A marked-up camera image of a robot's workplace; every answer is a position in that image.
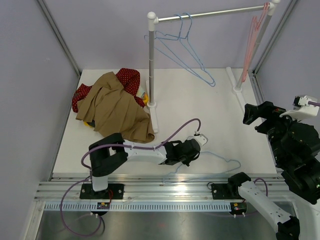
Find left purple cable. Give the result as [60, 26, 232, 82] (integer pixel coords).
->
[61, 118, 202, 236]

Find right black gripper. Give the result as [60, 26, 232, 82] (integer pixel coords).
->
[243, 100, 306, 164]

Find floral pastel skirt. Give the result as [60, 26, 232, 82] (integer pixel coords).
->
[136, 86, 148, 98]

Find white slotted cable duct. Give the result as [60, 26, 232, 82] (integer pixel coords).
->
[44, 201, 231, 212]

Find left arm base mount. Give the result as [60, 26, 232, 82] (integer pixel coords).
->
[79, 183, 125, 200]

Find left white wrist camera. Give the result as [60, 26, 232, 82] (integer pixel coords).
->
[187, 132, 208, 148]

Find red polka-dot skirt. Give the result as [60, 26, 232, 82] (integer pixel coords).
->
[71, 68, 145, 113]

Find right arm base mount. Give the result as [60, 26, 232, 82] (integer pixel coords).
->
[207, 182, 245, 201]

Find tan skirt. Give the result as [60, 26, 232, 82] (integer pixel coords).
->
[75, 72, 155, 143]

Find yellow plastic tray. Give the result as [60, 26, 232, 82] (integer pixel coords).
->
[83, 92, 149, 128]

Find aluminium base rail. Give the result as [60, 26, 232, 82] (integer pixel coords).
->
[34, 173, 295, 203]

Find white metal clothes rack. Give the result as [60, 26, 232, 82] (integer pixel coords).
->
[146, 0, 281, 135]

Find pink hanger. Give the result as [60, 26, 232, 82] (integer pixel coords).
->
[239, 1, 271, 83]
[238, 2, 270, 83]

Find blue hanger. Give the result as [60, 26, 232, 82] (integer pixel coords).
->
[162, 151, 242, 185]
[143, 12, 206, 74]
[153, 12, 216, 88]

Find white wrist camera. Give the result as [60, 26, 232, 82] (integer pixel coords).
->
[187, 132, 208, 148]
[280, 95, 320, 121]

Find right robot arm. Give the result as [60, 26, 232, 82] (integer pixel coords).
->
[207, 101, 320, 240]

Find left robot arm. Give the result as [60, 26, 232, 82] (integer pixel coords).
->
[88, 133, 208, 199]

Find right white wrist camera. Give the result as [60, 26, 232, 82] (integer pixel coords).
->
[280, 95, 320, 121]

